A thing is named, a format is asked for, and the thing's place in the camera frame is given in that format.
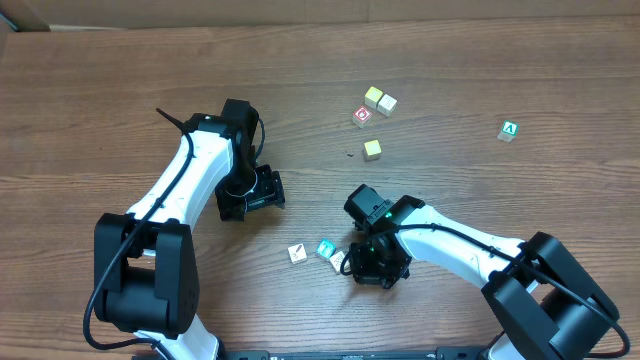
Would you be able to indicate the yellow L wooden block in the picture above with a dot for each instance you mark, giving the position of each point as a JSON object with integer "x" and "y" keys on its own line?
{"x": 372, "y": 150}

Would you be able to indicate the plain wooden block yellow side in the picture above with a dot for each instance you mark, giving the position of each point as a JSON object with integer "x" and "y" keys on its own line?
{"x": 386, "y": 105}

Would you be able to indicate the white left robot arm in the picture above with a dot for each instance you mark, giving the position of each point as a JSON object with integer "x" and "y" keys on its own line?
{"x": 146, "y": 282}

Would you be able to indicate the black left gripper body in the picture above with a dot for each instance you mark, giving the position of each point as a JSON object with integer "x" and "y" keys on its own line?
{"x": 267, "y": 192}

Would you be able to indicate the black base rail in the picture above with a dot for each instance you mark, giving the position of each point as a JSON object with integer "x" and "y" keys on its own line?
{"x": 440, "y": 353}

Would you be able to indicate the green A wooden block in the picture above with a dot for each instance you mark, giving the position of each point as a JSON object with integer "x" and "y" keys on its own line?
{"x": 508, "y": 132}

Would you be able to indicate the red drawing wooden block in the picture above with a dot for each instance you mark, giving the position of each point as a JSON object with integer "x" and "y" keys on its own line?
{"x": 336, "y": 261}

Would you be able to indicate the blue T wooden block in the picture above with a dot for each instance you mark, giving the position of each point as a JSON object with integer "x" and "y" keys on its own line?
{"x": 325, "y": 249}

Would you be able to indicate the cardboard wall panel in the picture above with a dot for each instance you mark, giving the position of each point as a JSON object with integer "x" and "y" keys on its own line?
{"x": 35, "y": 15}

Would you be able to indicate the red O wooden block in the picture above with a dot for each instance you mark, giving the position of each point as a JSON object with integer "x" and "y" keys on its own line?
{"x": 361, "y": 116}

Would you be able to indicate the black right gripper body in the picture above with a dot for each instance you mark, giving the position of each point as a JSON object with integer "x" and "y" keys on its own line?
{"x": 375, "y": 270}

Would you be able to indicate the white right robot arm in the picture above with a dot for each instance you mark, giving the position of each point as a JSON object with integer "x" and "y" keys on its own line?
{"x": 548, "y": 306}

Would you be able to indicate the wooden block B and brush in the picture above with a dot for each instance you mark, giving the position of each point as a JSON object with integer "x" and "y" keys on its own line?
{"x": 297, "y": 253}

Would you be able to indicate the yellow top wooden block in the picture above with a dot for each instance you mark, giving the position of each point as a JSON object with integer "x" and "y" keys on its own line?
{"x": 372, "y": 97}

